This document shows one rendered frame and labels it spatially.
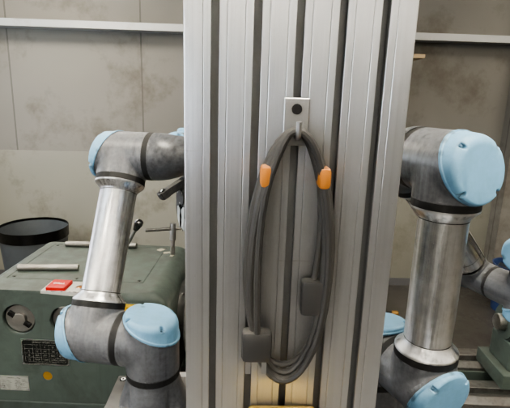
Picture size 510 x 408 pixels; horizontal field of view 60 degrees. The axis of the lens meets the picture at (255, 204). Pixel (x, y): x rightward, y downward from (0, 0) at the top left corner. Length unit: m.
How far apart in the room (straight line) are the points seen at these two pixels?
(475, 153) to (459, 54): 3.96
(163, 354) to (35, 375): 0.76
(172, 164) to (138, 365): 0.45
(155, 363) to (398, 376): 0.48
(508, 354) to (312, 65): 1.56
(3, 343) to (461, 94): 4.18
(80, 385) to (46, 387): 0.11
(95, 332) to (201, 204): 0.57
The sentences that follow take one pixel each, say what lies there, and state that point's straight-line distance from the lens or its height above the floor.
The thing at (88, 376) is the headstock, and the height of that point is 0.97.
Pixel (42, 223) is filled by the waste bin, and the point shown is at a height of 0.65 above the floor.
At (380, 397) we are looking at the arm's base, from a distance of 1.06.
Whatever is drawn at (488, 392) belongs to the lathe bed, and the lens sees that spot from 1.92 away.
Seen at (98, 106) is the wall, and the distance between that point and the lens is 4.48.
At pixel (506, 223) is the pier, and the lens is 4.93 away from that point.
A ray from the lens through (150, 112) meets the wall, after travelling 4.36.
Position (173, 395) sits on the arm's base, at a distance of 1.06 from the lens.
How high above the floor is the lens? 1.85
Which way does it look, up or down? 13 degrees down
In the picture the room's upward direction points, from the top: 2 degrees clockwise
